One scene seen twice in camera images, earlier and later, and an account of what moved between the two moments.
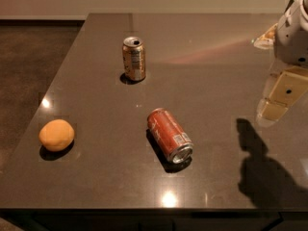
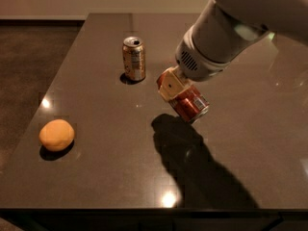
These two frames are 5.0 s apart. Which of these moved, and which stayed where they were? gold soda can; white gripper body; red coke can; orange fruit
Moved: red coke can; white gripper body
Stayed: gold soda can; orange fruit
